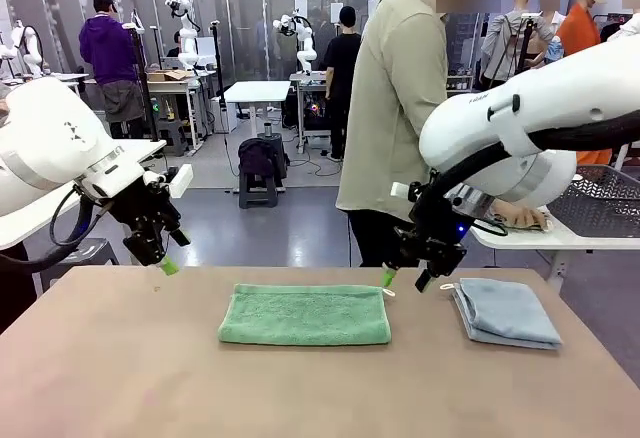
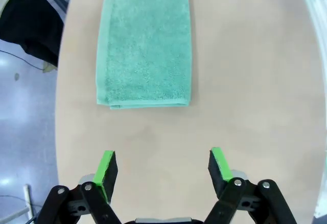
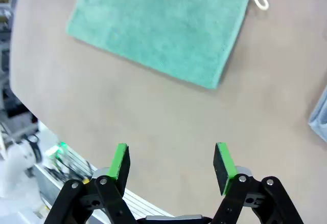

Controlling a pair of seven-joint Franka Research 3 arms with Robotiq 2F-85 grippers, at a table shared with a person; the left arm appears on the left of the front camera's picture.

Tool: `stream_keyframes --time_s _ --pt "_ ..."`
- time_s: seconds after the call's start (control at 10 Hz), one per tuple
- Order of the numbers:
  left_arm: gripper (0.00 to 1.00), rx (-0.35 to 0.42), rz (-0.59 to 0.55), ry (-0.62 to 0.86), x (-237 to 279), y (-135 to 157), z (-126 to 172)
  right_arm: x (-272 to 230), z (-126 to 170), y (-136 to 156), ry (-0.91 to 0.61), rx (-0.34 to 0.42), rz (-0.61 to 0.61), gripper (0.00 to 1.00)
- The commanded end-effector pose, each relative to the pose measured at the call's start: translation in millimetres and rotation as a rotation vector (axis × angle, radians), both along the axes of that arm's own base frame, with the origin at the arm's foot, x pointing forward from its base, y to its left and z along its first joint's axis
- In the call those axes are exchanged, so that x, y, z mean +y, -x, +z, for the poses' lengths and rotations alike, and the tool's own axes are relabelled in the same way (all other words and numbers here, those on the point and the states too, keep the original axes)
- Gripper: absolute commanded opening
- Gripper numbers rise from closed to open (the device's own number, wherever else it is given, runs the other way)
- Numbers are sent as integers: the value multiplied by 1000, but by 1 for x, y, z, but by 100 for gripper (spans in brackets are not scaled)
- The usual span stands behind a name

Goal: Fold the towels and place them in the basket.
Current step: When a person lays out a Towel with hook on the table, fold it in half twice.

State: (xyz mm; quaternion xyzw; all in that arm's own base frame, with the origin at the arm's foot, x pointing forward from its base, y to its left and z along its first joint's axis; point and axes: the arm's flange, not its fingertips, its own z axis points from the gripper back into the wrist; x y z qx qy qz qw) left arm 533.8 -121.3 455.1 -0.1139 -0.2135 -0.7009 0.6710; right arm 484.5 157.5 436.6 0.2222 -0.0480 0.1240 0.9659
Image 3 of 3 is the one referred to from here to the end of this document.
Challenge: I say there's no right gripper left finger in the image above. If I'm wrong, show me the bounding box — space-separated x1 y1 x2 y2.
43 143 136 224

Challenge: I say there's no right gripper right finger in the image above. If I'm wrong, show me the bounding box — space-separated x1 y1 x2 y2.
212 142 305 224

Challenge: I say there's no light blue towel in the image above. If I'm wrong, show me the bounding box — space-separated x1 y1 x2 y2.
308 85 327 143

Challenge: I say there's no green towel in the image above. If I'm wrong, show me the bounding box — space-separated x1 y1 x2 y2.
65 0 270 90

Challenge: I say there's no aluminium frame rail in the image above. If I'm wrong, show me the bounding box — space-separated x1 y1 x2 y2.
34 154 177 218

